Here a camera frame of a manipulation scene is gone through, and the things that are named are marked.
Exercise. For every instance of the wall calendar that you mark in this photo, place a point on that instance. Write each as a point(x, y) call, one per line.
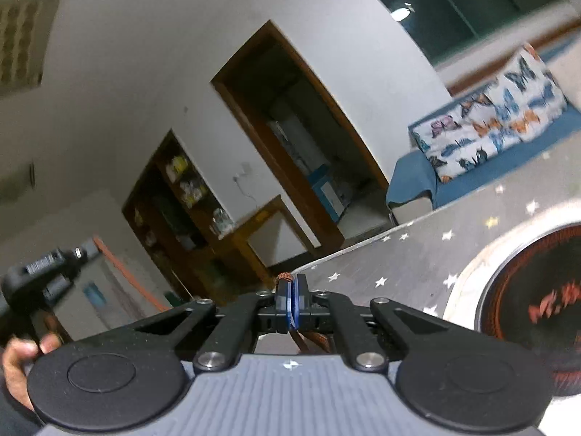
point(27, 41)

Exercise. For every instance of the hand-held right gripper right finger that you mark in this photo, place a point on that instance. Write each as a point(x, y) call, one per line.
point(303, 299)

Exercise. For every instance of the brown shoelace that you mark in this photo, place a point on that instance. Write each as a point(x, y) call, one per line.
point(283, 278)

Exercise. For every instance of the grey star-print table cover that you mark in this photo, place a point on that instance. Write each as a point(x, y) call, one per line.
point(408, 254)

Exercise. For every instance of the clear glass jug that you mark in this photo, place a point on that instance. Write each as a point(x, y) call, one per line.
point(221, 225)

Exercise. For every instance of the black round induction cooktop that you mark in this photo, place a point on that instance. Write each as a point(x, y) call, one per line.
point(544, 290)

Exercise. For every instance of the white wall socket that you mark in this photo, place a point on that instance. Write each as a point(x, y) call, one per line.
point(245, 170)

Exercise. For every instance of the green-framed window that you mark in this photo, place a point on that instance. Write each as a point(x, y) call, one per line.
point(454, 9)

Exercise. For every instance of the butterfly print cushion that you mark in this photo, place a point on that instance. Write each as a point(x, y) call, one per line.
point(490, 122)

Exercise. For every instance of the blue cabinet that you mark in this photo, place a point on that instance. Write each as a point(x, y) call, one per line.
point(331, 195)

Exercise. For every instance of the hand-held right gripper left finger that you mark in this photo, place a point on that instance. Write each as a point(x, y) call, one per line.
point(285, 302)

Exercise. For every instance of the blue sofa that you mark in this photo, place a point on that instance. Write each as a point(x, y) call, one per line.
point(408, 177)

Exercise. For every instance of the brown wooden door frame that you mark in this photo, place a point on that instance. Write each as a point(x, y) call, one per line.
point(245, 54)

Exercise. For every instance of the wooden side table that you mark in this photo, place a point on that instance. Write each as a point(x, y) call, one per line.
point(258, 218)

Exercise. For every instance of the person's left hand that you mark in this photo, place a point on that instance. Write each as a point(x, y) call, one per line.
point(18, 363)

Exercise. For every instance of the wooden shelf cabinet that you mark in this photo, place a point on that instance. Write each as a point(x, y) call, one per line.
point(150, 218)

